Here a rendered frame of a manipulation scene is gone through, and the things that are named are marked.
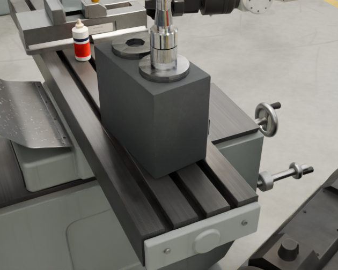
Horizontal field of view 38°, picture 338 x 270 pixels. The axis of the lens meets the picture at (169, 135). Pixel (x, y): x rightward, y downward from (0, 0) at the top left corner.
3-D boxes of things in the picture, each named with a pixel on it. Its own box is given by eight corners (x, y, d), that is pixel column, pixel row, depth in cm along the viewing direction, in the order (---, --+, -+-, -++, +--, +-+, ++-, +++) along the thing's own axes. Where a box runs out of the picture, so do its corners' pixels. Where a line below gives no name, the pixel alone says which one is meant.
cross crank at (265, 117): (265, 121, 170) (269, 92, 162) (285, 141, 161) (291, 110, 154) (225, 133, 164) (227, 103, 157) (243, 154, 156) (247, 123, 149)
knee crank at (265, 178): (306, 166, 165) (308, 152, 161) (317, 177, 160) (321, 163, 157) (249, 185, 157) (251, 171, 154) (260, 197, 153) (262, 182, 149)
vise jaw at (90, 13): (94, 0, 145) (93, -14, 142) (107, 16, 135) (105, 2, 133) (74, 3, 143) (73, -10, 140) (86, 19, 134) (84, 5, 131)
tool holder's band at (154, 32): (154, 26, 86) (154, 21, 85) (180, 29, 85) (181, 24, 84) (146, 37, 82) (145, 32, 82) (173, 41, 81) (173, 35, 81)
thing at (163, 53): (154, 54, 89) (154, 26, 86) (180, 58, 88) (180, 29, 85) (146, 67, 85) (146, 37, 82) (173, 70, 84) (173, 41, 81)
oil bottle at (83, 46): (88, 53, 133) (83, 14, 126) (93, 59, 130) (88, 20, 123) (73, 56, 132) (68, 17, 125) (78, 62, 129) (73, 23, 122)
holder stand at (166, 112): (148, 106, 112) (146, 23, 100) (207, 157, 97) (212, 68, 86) (101, 123, 107) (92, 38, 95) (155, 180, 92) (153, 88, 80)
